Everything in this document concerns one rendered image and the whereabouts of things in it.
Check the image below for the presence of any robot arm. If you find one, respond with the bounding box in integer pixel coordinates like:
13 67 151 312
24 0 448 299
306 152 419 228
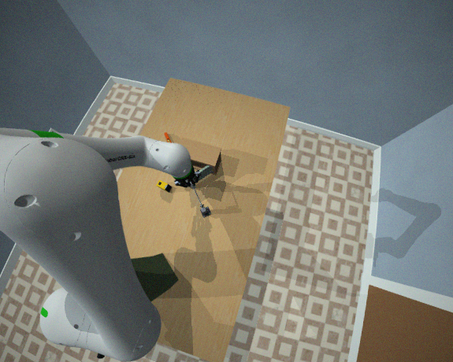
0 128 195 362

